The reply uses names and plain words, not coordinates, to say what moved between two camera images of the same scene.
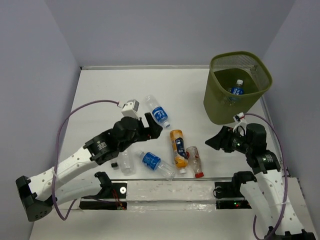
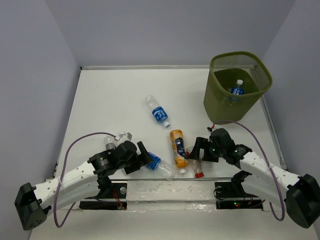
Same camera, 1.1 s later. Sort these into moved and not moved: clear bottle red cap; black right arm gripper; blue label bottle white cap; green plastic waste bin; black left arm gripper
Moved: black left arm gripper; black right arm gripper
Not moved: clear bottle red cap; green plastic waste bin; blue label bottle white cap
